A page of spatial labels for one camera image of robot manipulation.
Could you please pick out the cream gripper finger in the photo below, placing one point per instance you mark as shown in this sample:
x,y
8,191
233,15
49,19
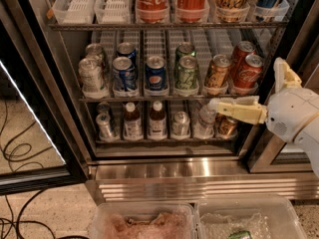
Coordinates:
x,y
246,109
285,77

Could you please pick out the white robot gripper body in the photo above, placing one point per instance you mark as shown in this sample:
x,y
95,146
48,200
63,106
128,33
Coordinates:
x,y
288,113

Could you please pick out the red coke can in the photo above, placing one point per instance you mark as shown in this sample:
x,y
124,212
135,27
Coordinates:
x,y
151,11
190,10
241,50
248,72

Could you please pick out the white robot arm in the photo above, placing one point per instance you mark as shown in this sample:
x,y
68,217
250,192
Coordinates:
x,y
311,148

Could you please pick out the gold can bottom front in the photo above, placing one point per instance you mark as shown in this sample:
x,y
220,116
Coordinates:
x,y
227,127

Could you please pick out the gold can middle shelf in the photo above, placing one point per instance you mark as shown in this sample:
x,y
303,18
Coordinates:
x,y
217,72

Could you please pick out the gold can shelf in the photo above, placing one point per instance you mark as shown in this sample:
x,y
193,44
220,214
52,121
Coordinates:
x,y
217,72
230,10

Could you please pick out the silver can bottom centre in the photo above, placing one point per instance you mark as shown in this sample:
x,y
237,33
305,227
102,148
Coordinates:
x,y
180,125

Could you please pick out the silver can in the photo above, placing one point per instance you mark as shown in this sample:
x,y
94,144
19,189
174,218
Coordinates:
x,y
104,108
94,86
95,50
180,125
107,129

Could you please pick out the green can front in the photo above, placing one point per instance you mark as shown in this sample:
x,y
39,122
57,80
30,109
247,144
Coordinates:
x,y
186,76

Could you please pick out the green can back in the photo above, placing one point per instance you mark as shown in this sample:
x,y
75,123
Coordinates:
x,y
184,49

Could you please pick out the gold can top shelf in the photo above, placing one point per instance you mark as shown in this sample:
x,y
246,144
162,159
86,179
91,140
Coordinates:
x,y
230,10

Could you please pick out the blue pepsi can centre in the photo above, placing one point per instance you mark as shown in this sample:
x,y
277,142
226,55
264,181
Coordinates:
x,y
155,76

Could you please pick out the blue pepsi can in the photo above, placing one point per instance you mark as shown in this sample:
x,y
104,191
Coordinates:
x,y
125,77
128,50
155,76

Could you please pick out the stainless steel fridge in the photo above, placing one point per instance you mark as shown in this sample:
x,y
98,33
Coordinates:
x,y
170,169

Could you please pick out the green can in bin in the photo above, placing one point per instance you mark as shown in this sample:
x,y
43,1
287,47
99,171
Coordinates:
x,y
243,234

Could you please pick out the blue pepsi can front left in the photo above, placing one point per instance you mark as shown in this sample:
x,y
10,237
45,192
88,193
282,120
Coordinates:
x,y
125,77

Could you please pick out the blue pepsi can back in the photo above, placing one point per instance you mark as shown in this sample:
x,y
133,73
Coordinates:
x,y
128,50

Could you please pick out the silver can bottom front left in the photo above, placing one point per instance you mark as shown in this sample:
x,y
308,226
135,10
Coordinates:
x,y
107,129

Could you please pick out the silver can bottom back left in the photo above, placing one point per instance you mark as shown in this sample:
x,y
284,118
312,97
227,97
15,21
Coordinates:
x,y
104,108

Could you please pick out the open glass fridge door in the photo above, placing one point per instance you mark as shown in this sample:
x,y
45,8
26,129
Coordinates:
x,y
42,137

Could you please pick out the clear water bottle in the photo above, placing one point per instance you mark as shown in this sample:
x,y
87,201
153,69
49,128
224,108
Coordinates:
x,y
204,127

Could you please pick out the brown bottle right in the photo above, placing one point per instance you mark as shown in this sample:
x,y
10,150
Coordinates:
x,y
157,121

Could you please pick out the brown bottle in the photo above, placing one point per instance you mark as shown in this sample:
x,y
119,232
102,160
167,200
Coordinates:
x,y
157,121
132,122

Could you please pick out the clear bin with ice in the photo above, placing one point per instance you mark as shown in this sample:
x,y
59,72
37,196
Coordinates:
x,y
267,216

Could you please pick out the brown bottle left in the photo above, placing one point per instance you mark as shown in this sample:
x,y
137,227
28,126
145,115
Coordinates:
x,y
132,122

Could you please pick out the clear bin with brown contents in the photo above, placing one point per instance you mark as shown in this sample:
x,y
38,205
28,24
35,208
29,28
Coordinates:
x,y
144,220

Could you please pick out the empty white tray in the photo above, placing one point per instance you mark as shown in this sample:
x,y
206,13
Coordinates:
x,y
74,11
113,11

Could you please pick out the empty white tray far left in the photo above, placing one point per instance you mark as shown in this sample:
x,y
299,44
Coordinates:
x,y
74,11

